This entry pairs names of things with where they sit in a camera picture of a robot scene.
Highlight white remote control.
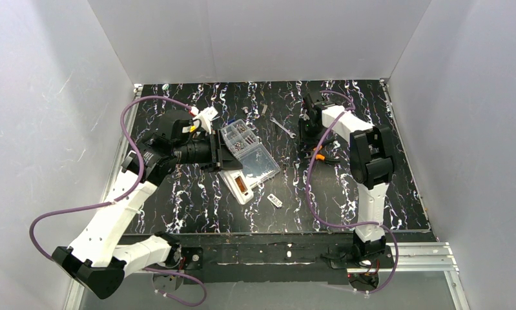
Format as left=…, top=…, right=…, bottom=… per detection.
left=219, top=170, right=254, bottom=205

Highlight white remote battery cover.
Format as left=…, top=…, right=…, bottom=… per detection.
left=267, top=194, right=283, bottom=208

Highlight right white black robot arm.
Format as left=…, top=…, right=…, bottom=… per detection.
left=298, top=91, right=397, bottom=262

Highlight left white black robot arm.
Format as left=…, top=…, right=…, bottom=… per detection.
left=52, top=107, right=253, bottom=299

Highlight silver open-end wrench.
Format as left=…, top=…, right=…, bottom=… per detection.
left=269, top=118, right=296, bottom=139

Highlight clear plastic screw box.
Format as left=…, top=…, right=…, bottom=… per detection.
left=220, top=119, right=280, bottom=189

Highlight orange handled pliers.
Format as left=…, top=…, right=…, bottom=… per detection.
left=304, top=147, right=340, bottom=165

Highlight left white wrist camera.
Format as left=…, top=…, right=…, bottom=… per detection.
left=190, top=107, right=218, bottom=134

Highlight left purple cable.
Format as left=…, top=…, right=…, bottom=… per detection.
left=28, top=96, right=208, bottom=307

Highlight black front mounting rail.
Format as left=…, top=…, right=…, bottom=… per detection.
left=176, top=232, right=393, bottom=284

